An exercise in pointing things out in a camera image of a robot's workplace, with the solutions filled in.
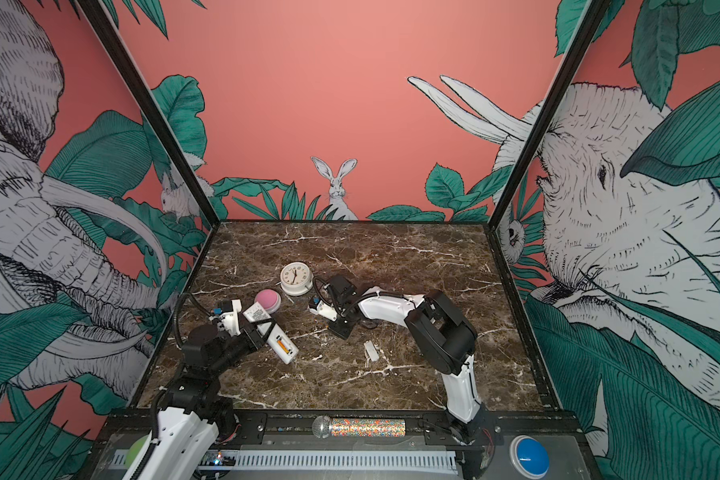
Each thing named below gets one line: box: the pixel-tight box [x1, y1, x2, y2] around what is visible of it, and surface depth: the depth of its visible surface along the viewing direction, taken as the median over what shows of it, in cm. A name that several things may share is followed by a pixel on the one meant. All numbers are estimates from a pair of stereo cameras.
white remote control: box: [242, 301, 299, 364], surface depth 79 cm
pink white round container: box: [254, 288, 281, 314], surface depth 100 cm
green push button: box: [125, 434, 148, 470], surface depth 71 cm
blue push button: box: [510, 435, 550, 480], surface depth 71 cm
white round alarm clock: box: [280, 262, 314, 296], surface depth 100 cm
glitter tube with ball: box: [312, 415, 407, 439], surface depth 73 cm
